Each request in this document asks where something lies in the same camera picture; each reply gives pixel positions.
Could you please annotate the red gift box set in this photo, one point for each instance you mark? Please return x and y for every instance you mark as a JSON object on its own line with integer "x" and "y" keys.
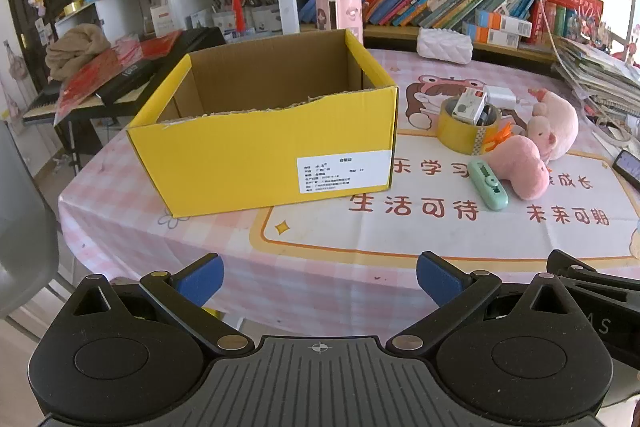
{"x": 572, "y": 14}

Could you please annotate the white box with red label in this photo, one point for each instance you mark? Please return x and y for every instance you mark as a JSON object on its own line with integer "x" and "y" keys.
{"x": 160, "y": 21}

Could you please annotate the pink printed carton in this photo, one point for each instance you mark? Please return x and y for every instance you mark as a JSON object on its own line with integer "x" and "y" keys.
{"x": 337, "y": 9}

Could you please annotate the white quilted pouch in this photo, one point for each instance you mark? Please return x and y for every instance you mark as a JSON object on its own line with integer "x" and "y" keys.
{"x": 444, "y": 44}

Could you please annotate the pink plush with orange tuft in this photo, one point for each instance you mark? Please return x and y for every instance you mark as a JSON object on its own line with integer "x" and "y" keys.
{"x": 520, "y": 167}

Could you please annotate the beige knitted cloth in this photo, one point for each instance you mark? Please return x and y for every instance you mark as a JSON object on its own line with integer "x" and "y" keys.
{"x": 75, "y": 49}

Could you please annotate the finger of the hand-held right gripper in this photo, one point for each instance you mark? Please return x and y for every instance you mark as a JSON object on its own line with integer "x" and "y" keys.
{"x": 565, "y": 263}

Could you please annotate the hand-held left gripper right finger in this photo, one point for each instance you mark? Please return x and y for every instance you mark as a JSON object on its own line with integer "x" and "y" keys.
{"x": 440, "y": 279}

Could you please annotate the red plastic packet bundle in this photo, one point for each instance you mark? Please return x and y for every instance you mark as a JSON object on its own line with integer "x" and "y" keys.
{"x": 100, "y": 74}

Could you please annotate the red tassel ornament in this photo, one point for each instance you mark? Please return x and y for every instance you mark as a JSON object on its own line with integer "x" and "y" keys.
{"x": 236, "y": 2}

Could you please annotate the orange white medicine box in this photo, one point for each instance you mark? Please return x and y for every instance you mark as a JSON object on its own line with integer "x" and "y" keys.
{"x": 510, "y": 26}
{"x": 495, "y": 39}

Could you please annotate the black keyboard stand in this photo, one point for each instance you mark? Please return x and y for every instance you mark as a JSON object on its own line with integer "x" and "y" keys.
{"x": 75, "y": 142}

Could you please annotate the black flat case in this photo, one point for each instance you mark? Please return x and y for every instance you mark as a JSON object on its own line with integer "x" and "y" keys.
{"x": 125, "y": 79}

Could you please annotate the gold foil roll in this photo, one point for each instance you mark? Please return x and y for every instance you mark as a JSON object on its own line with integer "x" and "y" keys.
{"x": 75, "y": 8}

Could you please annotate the yellow cardboard box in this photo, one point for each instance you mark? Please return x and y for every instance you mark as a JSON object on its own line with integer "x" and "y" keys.
{"x": 225, "y": 157}

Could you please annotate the hanging net pouch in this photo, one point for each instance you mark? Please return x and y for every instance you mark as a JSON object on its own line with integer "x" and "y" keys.
{"x": 16, "y": 67}

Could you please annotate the small plush door ornament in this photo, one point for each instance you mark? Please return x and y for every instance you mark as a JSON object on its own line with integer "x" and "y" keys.
{"x": 35, "y": 2}

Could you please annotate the yellow tape roll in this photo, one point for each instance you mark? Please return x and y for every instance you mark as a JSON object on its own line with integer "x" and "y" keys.
{"x": 457, "y": 134}

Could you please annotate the pink pig plush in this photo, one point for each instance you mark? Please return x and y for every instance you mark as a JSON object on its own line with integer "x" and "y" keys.
{"x": 557, "y": 119}

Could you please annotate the stack of newspapers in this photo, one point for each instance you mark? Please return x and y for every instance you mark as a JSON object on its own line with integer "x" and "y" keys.
{"x": 600, "y": 72}

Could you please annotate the grey chair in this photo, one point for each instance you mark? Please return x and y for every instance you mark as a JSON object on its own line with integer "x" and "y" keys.
{"x": 20, "y": 217}

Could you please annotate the small white red box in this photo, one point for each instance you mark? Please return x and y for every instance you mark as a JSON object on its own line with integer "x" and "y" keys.
{"x": 467, "y": 104}

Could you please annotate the black smartphone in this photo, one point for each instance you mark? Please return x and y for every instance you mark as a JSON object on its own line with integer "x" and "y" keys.
{"x": 629, "y": 168}

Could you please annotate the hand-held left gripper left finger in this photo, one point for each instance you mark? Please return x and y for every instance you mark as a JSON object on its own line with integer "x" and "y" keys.
{"x": 200, "y": 279}

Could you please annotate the pink checkered printed tablecloth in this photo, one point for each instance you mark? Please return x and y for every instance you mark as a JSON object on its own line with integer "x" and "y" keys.
{"x": 350, "y": 247}

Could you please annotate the white desk pen organizer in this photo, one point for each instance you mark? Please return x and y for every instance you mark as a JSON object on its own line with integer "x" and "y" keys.
{"x": 260, "y": 17}

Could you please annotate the white charger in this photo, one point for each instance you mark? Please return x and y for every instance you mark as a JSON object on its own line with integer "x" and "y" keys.
{"x": 500, "y": 97}

